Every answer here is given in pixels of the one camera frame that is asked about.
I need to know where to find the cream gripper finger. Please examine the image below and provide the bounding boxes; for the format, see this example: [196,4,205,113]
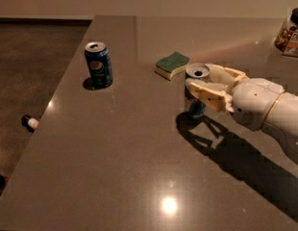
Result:
[207,64,248,92]
[194,82,234,113]

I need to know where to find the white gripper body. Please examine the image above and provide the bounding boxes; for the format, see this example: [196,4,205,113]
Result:
[231,78,285,131]

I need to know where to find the silver blue redbull can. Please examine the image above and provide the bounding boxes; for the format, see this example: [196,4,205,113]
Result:
[185,63,211,119]

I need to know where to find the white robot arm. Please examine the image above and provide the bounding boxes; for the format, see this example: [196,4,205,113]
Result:
[186,63,298,165]

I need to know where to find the blue pepsi can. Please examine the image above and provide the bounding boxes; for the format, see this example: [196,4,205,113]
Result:
[85,41,112,89]

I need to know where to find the green yellow sponge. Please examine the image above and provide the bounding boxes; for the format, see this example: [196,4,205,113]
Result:
[155,52,189,81]

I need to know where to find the glass jar of nuts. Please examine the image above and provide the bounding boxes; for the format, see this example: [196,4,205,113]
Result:
[275,8,298,58]

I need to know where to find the small black white bottle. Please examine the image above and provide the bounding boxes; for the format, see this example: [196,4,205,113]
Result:
[21,115,38,130]

